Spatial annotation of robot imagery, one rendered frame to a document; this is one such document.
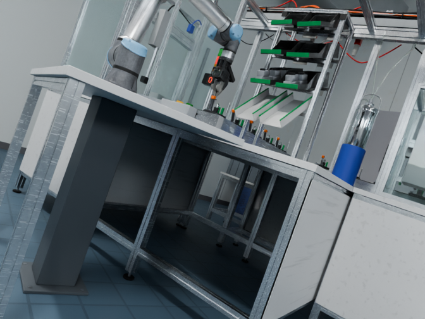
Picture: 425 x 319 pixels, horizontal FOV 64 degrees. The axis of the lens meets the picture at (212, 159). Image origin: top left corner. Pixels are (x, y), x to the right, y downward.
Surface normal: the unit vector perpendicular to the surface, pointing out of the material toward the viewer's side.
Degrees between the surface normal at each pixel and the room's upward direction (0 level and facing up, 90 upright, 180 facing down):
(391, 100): 90
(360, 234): 90
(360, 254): 90
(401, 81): 90
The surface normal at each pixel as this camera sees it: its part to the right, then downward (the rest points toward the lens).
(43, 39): 0.55, 0.21
